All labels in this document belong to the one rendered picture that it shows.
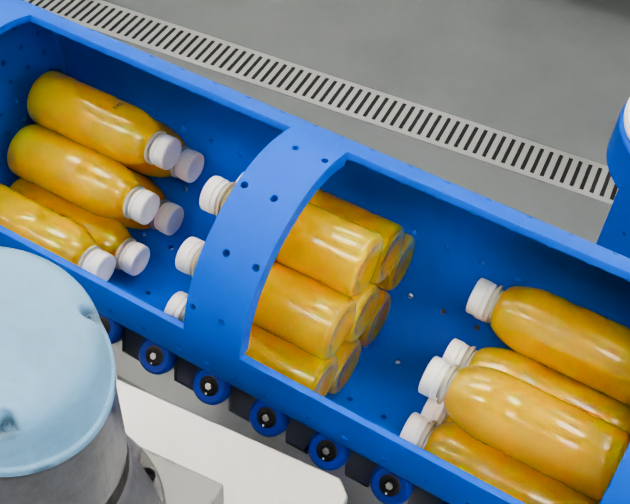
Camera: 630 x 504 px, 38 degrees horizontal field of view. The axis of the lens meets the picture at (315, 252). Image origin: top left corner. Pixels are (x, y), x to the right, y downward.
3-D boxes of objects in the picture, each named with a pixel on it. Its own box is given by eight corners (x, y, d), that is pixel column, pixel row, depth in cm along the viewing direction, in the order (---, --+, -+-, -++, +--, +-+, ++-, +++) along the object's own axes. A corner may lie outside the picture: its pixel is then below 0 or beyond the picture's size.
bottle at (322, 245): (382, 267, 95) (241, 201, 100) (388, 222, 90) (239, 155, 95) (349, 312, 91) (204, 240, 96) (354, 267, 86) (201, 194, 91)
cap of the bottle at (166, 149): (169, 154, 108) (182, 160, 108) (149, 170, 106) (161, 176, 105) (169, 127, 106) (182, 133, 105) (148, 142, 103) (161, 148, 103)
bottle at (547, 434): (630, 435, 86) (460, 353, 91) (636, 433, 79) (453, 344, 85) (598, 502, 85) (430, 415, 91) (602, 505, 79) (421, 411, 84)
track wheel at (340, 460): (352, 443, 95) (358, 438, 97) (314, 422, 97) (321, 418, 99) (336, 480, 96) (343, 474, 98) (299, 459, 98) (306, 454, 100)
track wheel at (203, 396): (231, 377, 100) (239, 374, 102) (197, 359, 101) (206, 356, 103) (217, 413, 101) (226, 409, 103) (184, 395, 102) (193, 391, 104)
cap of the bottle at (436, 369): (454, 365, 90) (437, 357, 90) (450, 361, 86) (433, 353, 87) (436, 401, 89) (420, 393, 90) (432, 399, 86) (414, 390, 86)
